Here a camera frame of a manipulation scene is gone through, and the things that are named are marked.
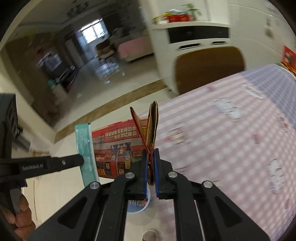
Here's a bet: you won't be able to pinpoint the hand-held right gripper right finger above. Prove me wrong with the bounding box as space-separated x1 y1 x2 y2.
153 148 271 241

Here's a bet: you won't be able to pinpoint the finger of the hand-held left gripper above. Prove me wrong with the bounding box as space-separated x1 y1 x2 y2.
17 154 84 179

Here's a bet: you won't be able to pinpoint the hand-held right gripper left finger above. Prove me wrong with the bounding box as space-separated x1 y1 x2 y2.
28 148 149 241

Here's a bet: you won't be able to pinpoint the teal packet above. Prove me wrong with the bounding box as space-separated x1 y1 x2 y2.
74 123 101 187

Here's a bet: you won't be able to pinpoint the red printed cardboard box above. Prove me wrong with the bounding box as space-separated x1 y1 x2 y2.
91 119 148 180

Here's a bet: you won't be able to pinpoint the light blue plastic bucket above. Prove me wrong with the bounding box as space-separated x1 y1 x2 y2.
126 185 152 214

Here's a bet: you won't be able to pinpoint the person's left hand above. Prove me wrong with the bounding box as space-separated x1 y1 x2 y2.
0 192 37 241

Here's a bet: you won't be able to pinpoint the pink checked tablecloth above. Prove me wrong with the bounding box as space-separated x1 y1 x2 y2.
99 63 296 241

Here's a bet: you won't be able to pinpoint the brown wooden chair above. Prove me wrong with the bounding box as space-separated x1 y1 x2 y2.
174 46 246 96

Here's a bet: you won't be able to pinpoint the pink sofa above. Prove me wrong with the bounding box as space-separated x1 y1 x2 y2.
117 35 154 63

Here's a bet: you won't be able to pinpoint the small brown armchair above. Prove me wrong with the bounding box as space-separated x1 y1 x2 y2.
95 39 115 59

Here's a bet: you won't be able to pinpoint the window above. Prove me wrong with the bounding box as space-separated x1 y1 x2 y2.
78 20 111 44

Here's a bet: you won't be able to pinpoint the white cabinet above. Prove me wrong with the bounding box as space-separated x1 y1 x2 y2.
148 21 232 93

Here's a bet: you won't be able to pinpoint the yellow packet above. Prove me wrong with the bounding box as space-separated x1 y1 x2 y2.
152 16 170 25

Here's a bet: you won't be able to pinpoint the red boxes on cabinet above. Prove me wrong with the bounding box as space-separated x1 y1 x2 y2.
166 14 192 23

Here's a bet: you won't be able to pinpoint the green potted plant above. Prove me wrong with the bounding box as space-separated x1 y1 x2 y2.
184 3 202 17

